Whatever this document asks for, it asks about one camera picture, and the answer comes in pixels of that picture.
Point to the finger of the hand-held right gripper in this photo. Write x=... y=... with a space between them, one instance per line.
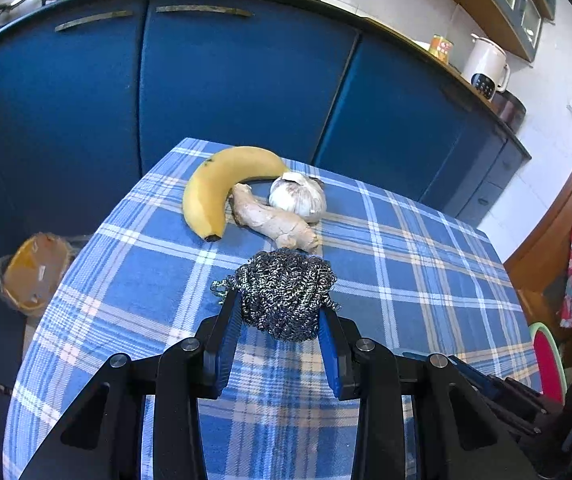
x=481 y=382

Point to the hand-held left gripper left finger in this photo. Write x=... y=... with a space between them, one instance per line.
x=226 y=350

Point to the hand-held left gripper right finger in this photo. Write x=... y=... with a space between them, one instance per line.
x=336 y=365

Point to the steel wool scrubber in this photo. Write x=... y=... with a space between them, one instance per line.
x=281 y=290

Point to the trash bin with plastic bag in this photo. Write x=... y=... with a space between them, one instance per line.
x=31 y=275

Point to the blue checked tablecloth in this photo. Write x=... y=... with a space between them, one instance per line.
x=391 y=270

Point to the wooden door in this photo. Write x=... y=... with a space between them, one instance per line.
x=556 y=240

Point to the ginger root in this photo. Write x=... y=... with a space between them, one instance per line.
x=271 y=222

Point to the yellow banana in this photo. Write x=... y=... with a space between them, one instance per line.
x=211 y=185

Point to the garlic bulb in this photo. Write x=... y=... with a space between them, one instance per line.
x=298 y=197

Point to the blue kitchen cabinet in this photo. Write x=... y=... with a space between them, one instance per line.
x=216 y=85

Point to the dark rice cooker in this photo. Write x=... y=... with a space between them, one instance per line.
x=510 y=110

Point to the white electric kettle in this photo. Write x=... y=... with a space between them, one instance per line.
x=486 y=67

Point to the yellow tin can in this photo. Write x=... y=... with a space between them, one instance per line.
x=441 y=49

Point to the dark frying pan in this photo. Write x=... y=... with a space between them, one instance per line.
x=8 y=10

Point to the wooden wall cabinet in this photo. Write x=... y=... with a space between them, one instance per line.
x=506 y=0

